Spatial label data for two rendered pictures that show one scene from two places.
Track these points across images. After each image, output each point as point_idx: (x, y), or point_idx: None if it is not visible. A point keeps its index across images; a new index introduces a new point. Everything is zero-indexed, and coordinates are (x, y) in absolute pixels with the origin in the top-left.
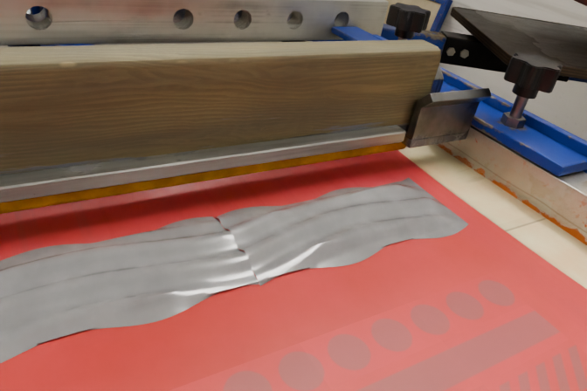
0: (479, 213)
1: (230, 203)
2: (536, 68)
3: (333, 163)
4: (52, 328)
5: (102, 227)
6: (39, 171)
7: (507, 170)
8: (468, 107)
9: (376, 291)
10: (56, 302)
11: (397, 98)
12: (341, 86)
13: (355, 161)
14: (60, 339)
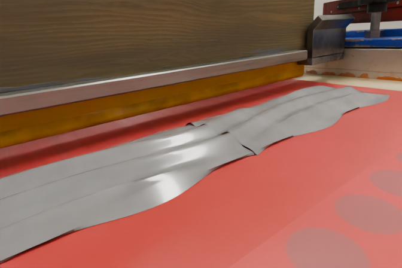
0: (389, 90)
1: (194, 118)
2: None
3: (259, 90)
4: (18, 238)
5: (81, 149)
6: (4, 93)
7: (387, 64)
8: (341, 32)
9: (369, 137)
10: (25, 209)
11: (294, 26)
12: (256, 14)
13: (273, 87)
14: (31, 251)
